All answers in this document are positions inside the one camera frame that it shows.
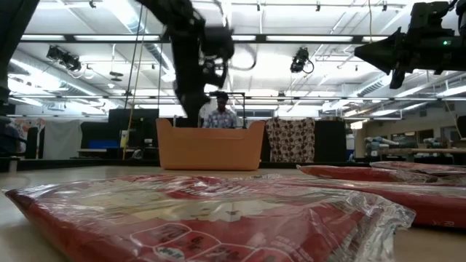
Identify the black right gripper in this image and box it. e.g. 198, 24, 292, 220
354, 27, 466, 90

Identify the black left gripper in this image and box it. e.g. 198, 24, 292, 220
159, 7, 219, 127

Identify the person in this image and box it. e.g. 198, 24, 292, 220
202, 91, 238, 129
0, 116, 22, 158

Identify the orange plastic basket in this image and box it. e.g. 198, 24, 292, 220
155, 117, 266, 172

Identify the black overhead rig bar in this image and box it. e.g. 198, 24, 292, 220
20, 33, 392, 45

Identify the blue box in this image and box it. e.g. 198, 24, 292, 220
88, 139, 122, 151

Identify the black cabinet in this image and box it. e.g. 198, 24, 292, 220
314, 119, 347, 163

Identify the wooden workbench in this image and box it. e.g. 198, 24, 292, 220
363, 136, 466, 164

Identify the brown patterned cloth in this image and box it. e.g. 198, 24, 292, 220
264, 116, 316, 164

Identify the white hanging cloth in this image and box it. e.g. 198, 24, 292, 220
42, 119, 83, 161

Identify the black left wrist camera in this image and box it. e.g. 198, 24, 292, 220
202, 25, 236, 90

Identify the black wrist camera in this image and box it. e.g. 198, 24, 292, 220
202, 25, 236, 90
408, 1, 457, 37

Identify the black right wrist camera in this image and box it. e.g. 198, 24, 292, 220
408, 1, 457, 37

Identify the yellow hanging cable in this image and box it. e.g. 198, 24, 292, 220
122, 0, 147, 160

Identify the black overhead camera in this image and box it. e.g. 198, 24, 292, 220
289, 47, 315, 75

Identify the black ceiling-mounted camera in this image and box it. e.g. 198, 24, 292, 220
46, 44, 83, 73

